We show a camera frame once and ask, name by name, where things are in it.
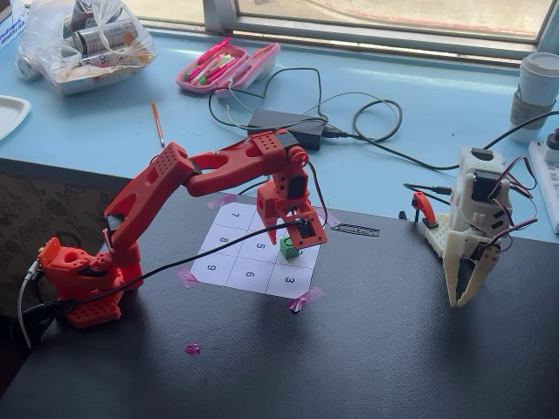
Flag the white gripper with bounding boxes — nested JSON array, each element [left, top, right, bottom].
[[445, 203, 512, 309]]

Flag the black table clamp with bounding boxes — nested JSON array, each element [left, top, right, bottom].
[[21, 299, 75, 333]]

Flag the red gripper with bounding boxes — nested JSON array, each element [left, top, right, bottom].
[[255, 167, 311, 246]]

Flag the white plate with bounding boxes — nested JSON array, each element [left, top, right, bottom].
[[0, 94, 33, 141]]

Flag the red wrist camera mount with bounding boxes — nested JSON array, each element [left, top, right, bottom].
[[276, 201, 328, 251]]

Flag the pink tape strip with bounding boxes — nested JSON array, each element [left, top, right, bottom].
[[286, 286, 327, 313], [314, 207, 342, 228], [206, 194, 239, 210], [176, 267, 201, 290]]

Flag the clear plastic bag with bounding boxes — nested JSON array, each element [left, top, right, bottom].
[[15, 0, 157, 96]]

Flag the pink highlighter pen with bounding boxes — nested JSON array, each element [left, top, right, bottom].
[[186, 36, 233, 82]]

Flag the grey window frame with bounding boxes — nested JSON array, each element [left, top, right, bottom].
[[203, 0, 559, 66]]

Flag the thick black power cord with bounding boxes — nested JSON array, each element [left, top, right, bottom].
[[322, 111, 559, 171]]

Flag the white paper coffee cup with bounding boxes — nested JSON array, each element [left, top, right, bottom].
[[508, 52, 559, 145]]

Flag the thin white cable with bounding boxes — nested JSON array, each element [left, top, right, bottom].
[[215, 82, 250, 130]]

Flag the pink pencil case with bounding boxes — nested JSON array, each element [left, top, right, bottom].
[[175, 41, 281, 96]]

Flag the black camera cable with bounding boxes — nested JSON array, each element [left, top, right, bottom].
[[21, 219, 307, 319]]

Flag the green cube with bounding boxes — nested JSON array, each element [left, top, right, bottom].
[[279, 235, 302, 259]]

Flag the silver drink can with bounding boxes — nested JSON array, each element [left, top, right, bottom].
[[72, 18, 137, 54]]

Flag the blue and white box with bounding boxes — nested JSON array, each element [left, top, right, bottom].
[[0, 0, 28, 50]]

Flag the white base cable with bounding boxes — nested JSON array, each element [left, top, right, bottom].
[[16, 261, 43, 350]]

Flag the pink green-tipped pen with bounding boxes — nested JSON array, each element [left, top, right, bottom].
[[194, 54, 237, 85]]

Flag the thin black adapter cable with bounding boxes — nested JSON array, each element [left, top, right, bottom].
[[208, 66, 404, 196]]

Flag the black power adapter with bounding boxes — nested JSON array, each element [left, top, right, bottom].
[[246, 108, 328, 152]]

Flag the white power strip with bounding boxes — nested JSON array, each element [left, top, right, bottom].
[[528, 138, 559, 233]]

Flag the white numbered grid paper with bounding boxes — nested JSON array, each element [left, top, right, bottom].
[[195, 201, 327, 299]]

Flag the red black servo wires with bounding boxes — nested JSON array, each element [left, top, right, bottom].
[[488, 155, 539, 254]]

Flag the foil food tray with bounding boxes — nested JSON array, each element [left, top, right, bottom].
[[52, 60, 149, 96]]

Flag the orange pencil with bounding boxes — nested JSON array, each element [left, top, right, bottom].
[[150, 100, 166, 148]]

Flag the black usb cable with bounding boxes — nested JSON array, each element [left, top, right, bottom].
[[402, 182, 454, 206]]

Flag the dark floral patterned fabric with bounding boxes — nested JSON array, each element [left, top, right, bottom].
[[0, 172, 114, 315]]

